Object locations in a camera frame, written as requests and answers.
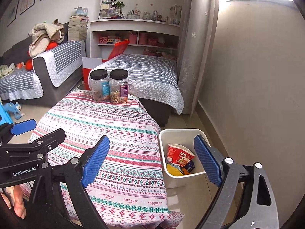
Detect dark blue cardboard box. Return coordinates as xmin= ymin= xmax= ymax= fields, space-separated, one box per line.
xmin=181 ymin=160 xmax=195 ymax=175

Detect yellow snack wrapper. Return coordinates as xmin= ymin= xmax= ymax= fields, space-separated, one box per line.
xmin=166 ymin=163 xmax=184 ymax=176

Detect red instant noodle cup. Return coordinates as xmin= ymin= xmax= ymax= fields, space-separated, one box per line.
xmin=166 ymin=144 xmax=195 ymax=167

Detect person's left hand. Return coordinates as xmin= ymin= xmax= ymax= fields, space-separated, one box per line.
xmin=1 ymin=185 xmax=26 ymax=219

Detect blue plush toy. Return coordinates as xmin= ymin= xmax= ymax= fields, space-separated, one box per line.
xmin=3 ymin=101 xmax=25 ymax=119

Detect grey sofa with quilted cover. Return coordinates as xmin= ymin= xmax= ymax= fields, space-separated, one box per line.
xmin=1 ymin=24 xmax=86 ymax=107

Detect clear jar teal label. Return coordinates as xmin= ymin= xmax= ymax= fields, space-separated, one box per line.
xmin=90 ymin=69 xmax=110 ymax=102

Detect patterned woven tablecloth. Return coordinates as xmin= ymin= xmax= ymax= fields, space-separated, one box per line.
xmin=30 ymin=90 xmax=184 ymax=228

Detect clear jar purple label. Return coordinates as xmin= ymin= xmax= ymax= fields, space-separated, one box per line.
xmin=110 ymin=69 xmax=129 ymax=104

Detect pile of blankets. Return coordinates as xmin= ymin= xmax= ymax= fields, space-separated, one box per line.
xmin=28 ymin=19 xmax=65 ymax=58

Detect stack of books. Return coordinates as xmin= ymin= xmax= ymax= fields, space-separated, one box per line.
xmin=68 ymin=15 xmax=89 ymax=41

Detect white lace curtain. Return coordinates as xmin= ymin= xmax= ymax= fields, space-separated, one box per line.
xmin=177 ymin=0 xmax=219 ymax=114

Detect white wall shelf unit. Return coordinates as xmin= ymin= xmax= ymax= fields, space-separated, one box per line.
xmin=89 ymin=0 xmax=182 ymax=60

